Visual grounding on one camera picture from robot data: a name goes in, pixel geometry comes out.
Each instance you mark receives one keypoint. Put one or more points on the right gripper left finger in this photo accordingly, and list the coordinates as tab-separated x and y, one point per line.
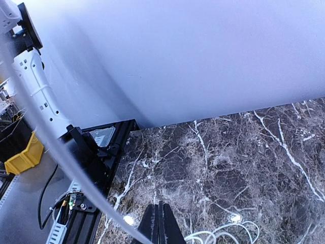
149	223

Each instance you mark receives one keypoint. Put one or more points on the yellow black storage bin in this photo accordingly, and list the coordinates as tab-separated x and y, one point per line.
20	147

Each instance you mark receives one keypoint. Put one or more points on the black front rail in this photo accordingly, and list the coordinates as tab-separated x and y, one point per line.
100	165

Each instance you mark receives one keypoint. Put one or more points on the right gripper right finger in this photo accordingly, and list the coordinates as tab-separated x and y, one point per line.
169	231

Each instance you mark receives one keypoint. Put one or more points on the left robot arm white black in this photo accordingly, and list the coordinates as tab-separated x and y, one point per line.
23	44

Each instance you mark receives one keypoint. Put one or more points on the white slotted cable duct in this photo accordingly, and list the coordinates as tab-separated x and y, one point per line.
58	231

